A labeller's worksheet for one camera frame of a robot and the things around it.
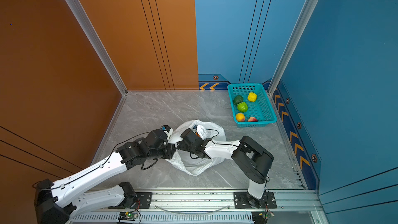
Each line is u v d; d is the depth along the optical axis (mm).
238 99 1087
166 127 693
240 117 978
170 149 656
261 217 707
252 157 493
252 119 992
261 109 1062
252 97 1109
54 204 389
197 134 709
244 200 730
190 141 686
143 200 738
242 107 1033
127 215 707
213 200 755
